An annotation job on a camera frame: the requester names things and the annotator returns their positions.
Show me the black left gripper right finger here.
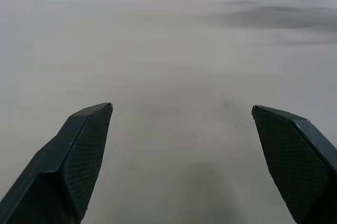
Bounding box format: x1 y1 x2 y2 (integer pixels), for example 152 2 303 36
251 105 337 224

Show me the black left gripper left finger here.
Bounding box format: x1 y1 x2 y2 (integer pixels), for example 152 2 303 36
0 102 114 224

